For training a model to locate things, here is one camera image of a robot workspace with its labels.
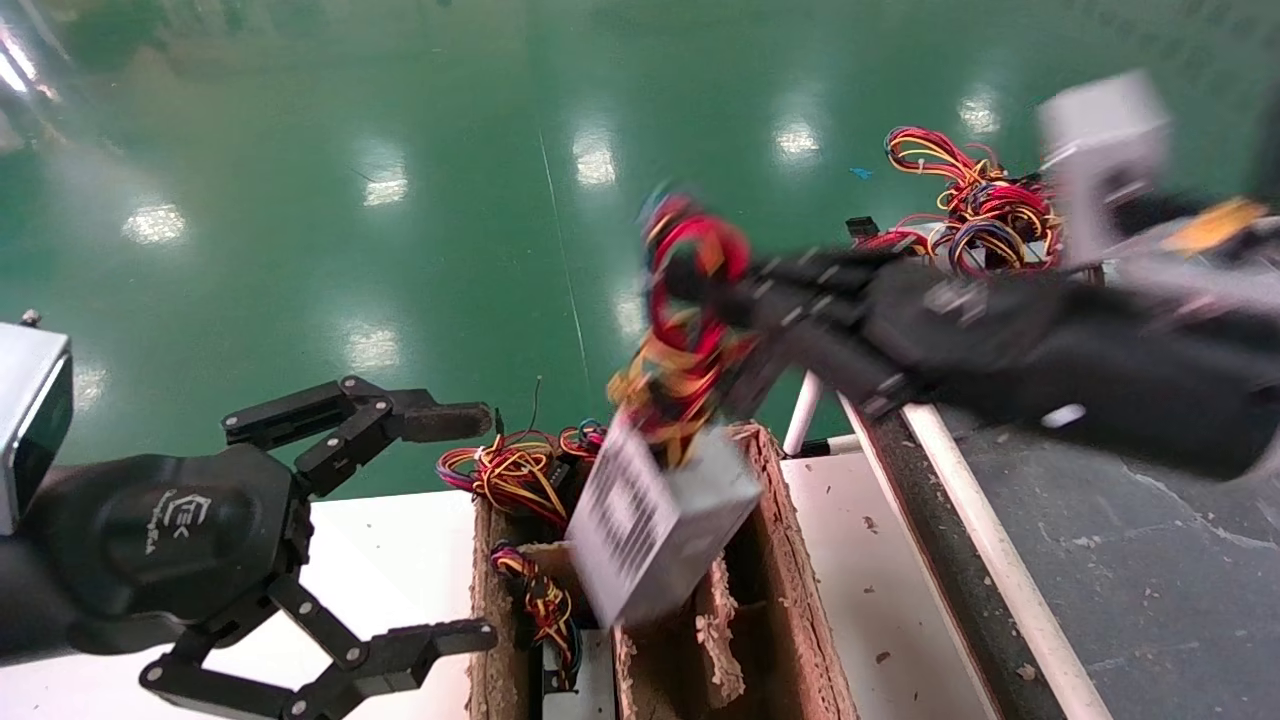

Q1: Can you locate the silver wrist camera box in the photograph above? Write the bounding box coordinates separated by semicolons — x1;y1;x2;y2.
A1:
0;310;74;537
1036;68;1173;269

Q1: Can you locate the power supply with red-black cables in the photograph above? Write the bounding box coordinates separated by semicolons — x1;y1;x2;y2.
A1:
488;543;584;693

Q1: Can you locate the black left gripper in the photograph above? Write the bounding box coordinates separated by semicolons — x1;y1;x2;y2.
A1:
20;375;499;720

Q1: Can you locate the brown cardboard divider box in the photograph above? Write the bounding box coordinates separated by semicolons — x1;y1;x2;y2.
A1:
467;420;863;720

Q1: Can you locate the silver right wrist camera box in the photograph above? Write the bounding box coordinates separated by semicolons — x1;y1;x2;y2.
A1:
1036;68;1173;269

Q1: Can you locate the white pipe rack frame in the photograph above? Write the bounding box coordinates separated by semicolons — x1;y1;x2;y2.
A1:
782;372;1117;720

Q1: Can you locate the power supply with purple-yellow cables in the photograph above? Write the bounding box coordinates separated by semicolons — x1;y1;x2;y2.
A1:
437;430;578;533

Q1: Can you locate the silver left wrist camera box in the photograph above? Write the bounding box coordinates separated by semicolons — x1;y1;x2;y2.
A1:
0;310;74;537

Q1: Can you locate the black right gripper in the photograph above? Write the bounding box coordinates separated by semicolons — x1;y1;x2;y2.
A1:
718;244;1073;423

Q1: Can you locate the power supply with red-blue cables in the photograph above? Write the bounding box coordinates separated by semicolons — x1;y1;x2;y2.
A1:
557;420;613;463

